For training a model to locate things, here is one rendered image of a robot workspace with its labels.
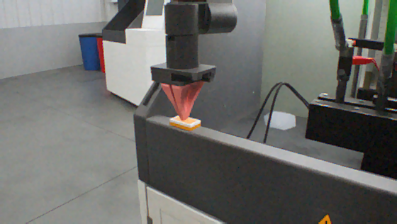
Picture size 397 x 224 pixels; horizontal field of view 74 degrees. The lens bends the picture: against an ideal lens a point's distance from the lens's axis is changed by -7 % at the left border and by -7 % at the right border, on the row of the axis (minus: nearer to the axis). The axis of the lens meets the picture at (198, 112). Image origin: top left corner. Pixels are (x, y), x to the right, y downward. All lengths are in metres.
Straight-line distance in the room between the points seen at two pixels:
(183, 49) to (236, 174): 0.22
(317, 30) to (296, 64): 0.13
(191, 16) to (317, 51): 0.55
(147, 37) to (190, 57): 2.75
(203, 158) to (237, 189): 0.08
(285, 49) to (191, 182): 0.57
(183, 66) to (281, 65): 0.55
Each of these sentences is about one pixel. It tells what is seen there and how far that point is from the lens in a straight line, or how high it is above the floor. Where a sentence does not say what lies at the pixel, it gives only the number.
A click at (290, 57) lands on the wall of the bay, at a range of 0.96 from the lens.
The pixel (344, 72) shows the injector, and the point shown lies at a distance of 0.61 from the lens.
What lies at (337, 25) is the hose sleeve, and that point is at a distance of 0.51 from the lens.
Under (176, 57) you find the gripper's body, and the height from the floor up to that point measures 1.08.
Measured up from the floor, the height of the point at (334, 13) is 1.16.
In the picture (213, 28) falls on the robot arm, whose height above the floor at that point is 1.13.
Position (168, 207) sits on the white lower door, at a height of 0.76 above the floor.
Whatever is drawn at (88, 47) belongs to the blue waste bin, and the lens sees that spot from 6.47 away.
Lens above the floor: 1.15
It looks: 19 degrees down
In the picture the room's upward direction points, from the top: straight up
